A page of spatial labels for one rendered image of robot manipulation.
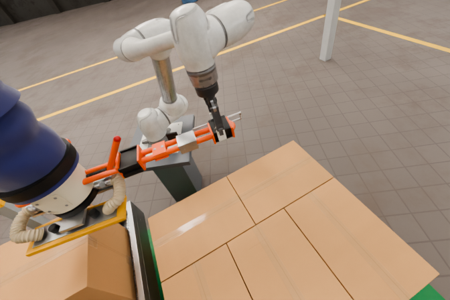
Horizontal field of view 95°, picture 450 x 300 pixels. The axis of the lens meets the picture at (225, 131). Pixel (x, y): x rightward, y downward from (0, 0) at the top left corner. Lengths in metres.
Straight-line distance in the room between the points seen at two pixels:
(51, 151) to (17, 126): 0.11
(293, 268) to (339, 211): 0.41
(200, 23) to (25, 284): 1.20
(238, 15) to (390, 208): 1.91
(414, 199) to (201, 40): 2.10
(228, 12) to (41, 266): 1.24
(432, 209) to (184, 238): 1.88
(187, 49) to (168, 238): 1.16
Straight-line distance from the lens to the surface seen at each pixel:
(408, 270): 1.44
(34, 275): 1.31
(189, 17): 0.56
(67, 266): 1.21
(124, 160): 0.84
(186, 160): 1.44
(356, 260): 1.37
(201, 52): 0.58
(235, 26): 0.65
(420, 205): 2.31
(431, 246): 2.18
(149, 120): 1.47
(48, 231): 1.03
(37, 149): 0.77
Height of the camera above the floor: 1.82
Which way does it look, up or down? 44 degrees down
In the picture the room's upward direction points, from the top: 15 degrees counter-clockwise
